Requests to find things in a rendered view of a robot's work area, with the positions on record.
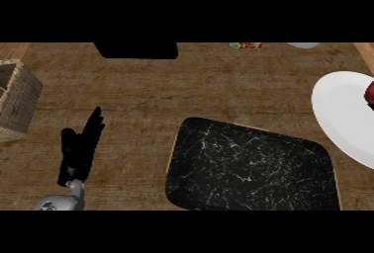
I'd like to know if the colourful small packet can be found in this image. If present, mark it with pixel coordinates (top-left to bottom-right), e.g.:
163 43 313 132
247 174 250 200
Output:
228 42 266 50

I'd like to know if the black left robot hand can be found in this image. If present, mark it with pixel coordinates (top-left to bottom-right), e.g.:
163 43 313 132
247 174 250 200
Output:
56 106 106 188

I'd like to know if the black appliance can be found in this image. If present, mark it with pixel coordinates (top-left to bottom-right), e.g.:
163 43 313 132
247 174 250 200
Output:
92 42 180 60

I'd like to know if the white plate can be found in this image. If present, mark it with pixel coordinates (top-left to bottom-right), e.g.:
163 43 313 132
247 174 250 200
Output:
310 70 374 170

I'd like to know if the wicker basket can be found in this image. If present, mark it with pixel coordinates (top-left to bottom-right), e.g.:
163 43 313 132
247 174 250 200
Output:
0 58 44 143

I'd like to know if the black scratched tray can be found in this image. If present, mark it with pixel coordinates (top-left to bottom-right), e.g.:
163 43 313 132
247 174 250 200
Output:
164 117 343 211

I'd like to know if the red bell pepper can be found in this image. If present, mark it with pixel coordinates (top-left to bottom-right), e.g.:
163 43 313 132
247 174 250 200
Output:
362 81 374 112

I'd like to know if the pale grey round object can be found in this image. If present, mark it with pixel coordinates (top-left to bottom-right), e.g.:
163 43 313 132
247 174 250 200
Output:
285 42 321 49

